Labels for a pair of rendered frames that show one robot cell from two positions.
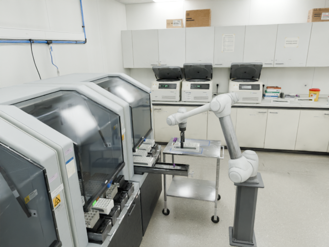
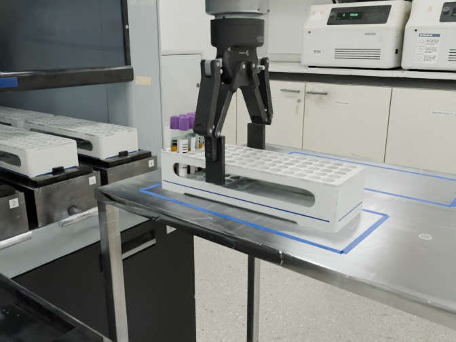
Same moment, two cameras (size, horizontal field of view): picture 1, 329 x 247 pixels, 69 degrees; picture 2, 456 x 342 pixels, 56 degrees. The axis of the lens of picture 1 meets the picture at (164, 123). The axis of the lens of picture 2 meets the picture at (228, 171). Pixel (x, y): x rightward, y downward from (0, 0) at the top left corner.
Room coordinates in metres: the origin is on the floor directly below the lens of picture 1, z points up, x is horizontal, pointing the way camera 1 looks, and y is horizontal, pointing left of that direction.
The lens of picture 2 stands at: (1.84, -0.43, 1.04)
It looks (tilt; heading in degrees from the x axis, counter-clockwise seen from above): 16 degrees down; 24
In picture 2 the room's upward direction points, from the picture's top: straight up
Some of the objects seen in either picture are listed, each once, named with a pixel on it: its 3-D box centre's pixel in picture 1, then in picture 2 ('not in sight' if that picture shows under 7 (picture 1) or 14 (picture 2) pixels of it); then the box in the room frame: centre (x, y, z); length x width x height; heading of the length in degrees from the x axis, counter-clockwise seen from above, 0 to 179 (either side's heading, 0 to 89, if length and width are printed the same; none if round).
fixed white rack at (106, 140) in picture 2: (141, 142); (79, 138); (2.59, 0.27, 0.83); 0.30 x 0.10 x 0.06; 77
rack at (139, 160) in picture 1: (137, 161); not in sight; (2.12, 0.27, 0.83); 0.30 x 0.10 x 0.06; 77
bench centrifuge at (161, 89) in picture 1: (168, 82); (367, 12); (4.71, -0.09, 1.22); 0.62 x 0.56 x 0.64; 165
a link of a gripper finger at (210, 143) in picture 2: not in sight; (207, 142); (2.35, -0.18, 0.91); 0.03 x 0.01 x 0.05; 168
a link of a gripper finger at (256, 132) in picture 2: not in sight; (256, 145); (2.47, -0.20, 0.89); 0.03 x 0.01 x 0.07; 78
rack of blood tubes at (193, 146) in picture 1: (185, 146); (254, 178); (2.41, -0.22, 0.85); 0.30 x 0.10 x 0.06; 78
